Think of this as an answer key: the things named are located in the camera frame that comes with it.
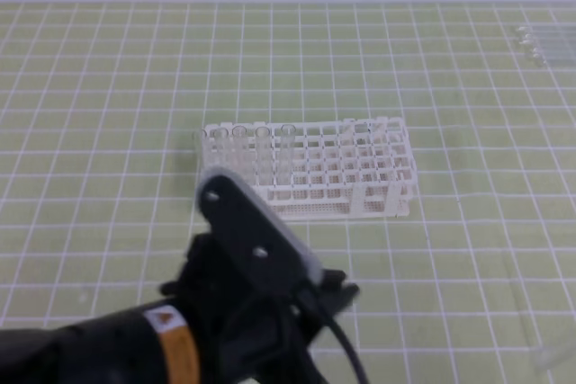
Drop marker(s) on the green checkered tablecloth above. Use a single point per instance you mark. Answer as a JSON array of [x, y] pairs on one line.
[[100, 102]]

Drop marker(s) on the racked test tube three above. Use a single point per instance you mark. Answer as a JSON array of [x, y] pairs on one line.
[[240, 148]]

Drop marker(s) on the clear test tube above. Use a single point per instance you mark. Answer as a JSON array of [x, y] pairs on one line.
[[546, 31], [554, 48], [552, 59], [551, 355], [548, 39]]

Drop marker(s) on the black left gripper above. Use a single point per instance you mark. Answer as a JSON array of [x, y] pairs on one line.
[[256, 296]]

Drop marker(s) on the racked test tube two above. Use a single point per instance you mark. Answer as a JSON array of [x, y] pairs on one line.
[[221, 142]]

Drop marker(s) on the racked test tube four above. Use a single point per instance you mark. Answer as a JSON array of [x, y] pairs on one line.
[[264, 156]]

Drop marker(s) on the white test tube rack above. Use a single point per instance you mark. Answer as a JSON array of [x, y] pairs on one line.
[[350, 168]]

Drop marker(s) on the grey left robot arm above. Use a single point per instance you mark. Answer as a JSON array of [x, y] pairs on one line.
[[152, 343]]

